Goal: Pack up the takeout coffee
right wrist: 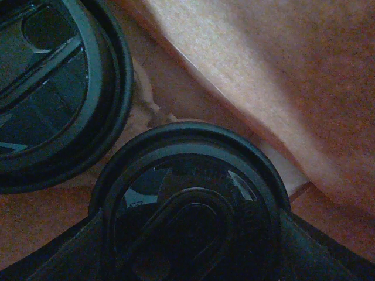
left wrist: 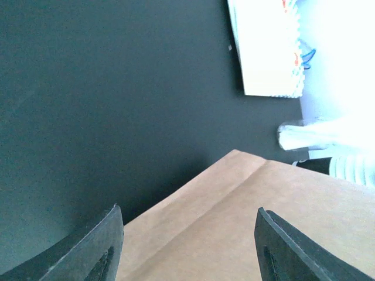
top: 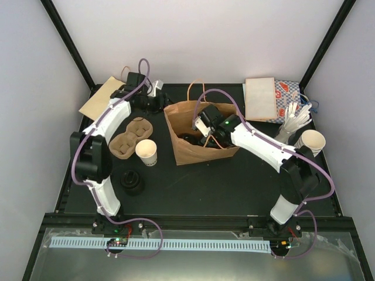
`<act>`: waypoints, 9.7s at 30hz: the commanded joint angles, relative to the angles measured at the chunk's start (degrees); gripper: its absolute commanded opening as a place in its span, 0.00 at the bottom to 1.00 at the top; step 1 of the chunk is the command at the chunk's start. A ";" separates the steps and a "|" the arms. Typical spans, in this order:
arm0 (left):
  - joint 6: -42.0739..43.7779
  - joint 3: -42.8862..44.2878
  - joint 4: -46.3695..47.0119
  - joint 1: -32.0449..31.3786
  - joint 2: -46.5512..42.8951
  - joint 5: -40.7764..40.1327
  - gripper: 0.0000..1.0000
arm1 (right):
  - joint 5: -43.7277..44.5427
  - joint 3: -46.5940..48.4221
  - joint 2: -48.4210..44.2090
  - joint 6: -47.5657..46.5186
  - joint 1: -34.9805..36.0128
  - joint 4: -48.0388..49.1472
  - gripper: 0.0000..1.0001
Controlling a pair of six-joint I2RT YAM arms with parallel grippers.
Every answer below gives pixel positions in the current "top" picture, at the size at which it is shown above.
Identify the brown kraft paper bag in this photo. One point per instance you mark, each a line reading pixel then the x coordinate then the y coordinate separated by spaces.
pixel 179 120

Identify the light blue cable duct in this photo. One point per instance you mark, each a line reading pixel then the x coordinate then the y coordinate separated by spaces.
pixel 217 245

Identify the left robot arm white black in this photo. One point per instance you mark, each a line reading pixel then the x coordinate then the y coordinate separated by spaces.
pixel 91 162

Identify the stack of white paper cups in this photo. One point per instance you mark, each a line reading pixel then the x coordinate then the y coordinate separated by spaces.
pixel 313 140

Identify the white paper bag brown trim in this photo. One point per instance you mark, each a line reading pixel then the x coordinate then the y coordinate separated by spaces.
pixel 260 100

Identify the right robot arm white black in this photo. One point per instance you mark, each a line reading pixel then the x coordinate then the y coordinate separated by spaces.
pixel 297 177

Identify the blue checkered paper bag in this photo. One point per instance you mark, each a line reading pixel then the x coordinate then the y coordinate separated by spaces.
pixel 287 92

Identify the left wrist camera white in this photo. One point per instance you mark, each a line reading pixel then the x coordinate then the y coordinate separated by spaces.
pixel 155 87

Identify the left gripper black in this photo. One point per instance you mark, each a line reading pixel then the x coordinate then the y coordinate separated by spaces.
pixel 160 106

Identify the black lid stack left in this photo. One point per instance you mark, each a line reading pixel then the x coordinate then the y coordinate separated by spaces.
pixel 132 183

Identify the bundle of white straws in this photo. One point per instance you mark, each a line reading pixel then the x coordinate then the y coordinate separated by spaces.
pixel 293 121

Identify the stacked pulp cup carriers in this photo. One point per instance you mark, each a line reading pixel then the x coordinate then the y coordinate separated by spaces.
pixel 123 145

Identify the black frame post right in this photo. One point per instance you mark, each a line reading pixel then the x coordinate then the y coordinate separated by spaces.
pixel 329 37

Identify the tan paper bag with handles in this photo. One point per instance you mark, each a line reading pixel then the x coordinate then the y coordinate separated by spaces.
pixel 96 105

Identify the black frame post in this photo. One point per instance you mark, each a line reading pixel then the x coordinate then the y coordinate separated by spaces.
pixel 329 37
pixel 64 34

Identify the black frame post left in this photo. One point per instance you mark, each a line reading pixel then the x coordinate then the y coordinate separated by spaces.
pixel 64 34

